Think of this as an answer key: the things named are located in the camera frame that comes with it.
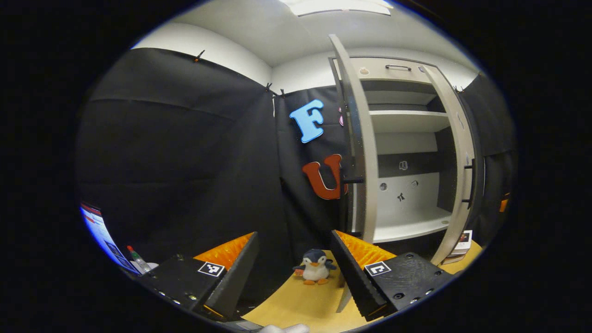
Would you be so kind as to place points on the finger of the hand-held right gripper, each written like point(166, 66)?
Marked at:
point(504, 203)

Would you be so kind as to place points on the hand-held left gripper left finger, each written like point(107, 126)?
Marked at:
point(231, 282)

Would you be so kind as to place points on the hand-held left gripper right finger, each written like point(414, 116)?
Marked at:
point(356, 277)

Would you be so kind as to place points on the white cabinet door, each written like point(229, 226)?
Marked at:
point(458, 138)
point(365, 138)

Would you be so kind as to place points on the small red-capped bottle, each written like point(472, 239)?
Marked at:
point(138, 260)

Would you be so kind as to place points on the white cabinet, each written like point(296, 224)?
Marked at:
point(402, 120)

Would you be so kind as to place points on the white cabinet drawer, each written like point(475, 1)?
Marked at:
point(374, 76)

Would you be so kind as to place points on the penguin plush toy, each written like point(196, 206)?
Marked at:
point(316, 268)

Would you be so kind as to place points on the black backdrop cloth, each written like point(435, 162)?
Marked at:
point(495, 129)
point(185, 162)

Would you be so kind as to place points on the ceiling light panel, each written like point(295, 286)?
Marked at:
point(337, 5)

